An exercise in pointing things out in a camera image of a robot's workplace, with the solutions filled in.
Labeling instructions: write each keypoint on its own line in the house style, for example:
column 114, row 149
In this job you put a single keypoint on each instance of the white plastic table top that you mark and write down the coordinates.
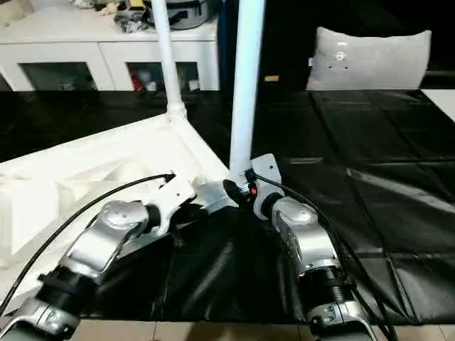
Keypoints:
column 92, row 170

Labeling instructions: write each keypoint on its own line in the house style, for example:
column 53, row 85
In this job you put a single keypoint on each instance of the white plastic table leg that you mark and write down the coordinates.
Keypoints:
column 167, row 57
column 247, row 78

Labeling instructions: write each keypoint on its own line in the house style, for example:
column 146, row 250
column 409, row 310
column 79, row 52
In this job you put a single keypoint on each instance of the small tan label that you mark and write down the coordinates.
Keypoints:
column 271, row 78

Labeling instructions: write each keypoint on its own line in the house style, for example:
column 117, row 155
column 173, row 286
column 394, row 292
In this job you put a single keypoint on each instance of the black work mat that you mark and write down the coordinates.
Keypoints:
column 384, row 170

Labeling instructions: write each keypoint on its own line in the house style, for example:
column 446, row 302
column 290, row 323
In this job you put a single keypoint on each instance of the black sofa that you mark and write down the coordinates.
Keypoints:
column 284, row 35

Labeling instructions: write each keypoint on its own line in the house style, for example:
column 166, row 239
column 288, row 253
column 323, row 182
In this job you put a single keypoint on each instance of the grey cushion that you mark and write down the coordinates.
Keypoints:
column 370, row 60

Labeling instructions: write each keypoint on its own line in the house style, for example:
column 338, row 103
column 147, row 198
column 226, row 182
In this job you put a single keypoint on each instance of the white glass-door cabinet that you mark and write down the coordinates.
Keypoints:
column 85, row 50

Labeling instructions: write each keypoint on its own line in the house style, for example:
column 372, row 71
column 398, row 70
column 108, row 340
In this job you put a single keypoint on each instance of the white flat board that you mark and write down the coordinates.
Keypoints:
column 442, row 101

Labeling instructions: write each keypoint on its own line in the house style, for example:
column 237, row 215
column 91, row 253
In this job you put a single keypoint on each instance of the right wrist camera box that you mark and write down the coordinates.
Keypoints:
column 264, row 170

